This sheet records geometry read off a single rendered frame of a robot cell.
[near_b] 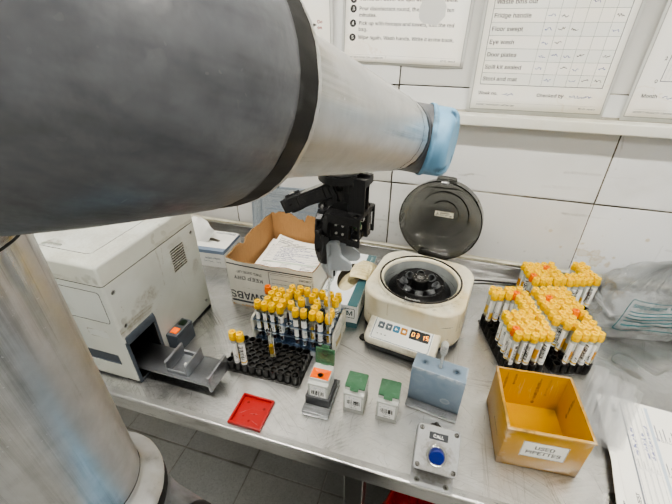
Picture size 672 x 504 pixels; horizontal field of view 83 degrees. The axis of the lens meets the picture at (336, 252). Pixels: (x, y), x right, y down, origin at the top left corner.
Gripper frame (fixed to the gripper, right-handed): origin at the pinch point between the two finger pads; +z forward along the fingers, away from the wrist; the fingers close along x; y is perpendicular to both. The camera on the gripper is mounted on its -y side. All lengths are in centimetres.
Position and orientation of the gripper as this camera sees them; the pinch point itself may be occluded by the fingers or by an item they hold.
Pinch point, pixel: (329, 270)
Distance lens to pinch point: 71.9
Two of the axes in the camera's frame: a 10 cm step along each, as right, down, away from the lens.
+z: 0.0, 8.5, 5.3
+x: 4.3, -4.8, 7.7
